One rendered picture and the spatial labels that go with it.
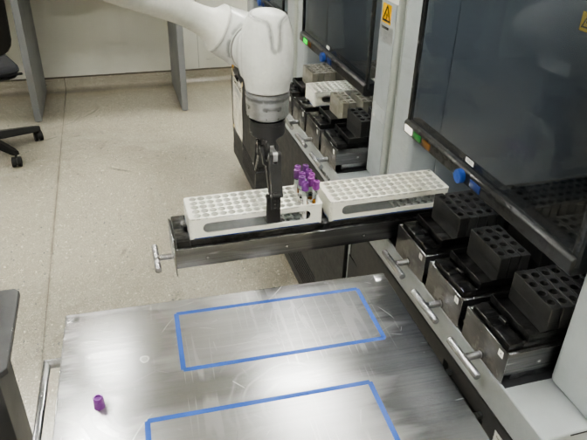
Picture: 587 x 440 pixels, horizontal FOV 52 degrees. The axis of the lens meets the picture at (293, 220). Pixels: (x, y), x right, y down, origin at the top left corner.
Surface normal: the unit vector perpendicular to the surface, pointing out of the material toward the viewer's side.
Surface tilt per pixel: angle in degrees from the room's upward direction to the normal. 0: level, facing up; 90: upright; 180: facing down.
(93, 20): 90
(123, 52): 90
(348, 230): 90
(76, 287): 0
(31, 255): 0
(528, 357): 90
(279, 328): 0
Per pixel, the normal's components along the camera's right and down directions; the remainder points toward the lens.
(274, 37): 0.35, 0.33
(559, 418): 0.03, -0.86
